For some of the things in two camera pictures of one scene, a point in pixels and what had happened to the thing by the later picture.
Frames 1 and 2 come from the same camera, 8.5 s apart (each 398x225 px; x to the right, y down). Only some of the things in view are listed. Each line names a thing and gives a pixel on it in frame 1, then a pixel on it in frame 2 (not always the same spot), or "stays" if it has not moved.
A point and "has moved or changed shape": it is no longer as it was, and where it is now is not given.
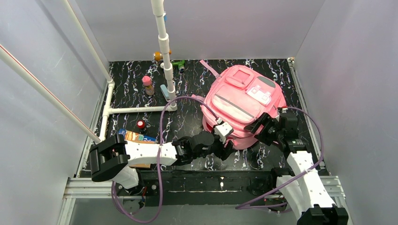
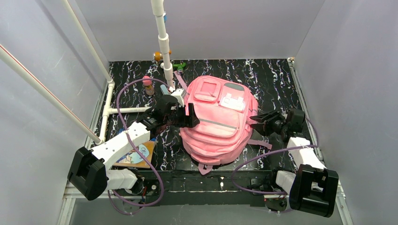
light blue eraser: x=164 y=91 stays
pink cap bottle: x=149 y=90 stays
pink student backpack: x=240 y=95 has moved or changed shape
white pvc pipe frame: x=157 y=7 stays
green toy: x=180 y=65 stays
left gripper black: x=220 y=144 → x=183 y=116
